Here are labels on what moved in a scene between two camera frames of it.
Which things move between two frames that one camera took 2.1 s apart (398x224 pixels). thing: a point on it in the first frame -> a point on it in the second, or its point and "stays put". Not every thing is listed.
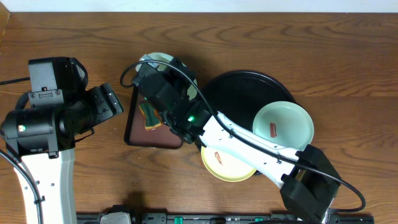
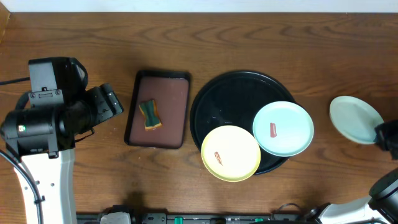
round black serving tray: (238, 95) stays put
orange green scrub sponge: (152, 119) stays put
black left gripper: (104, 101) stays put
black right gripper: (173, 75) -> (388, 130)
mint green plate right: (285, 124) stays put
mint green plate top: (193, 89) -> (354, 119)
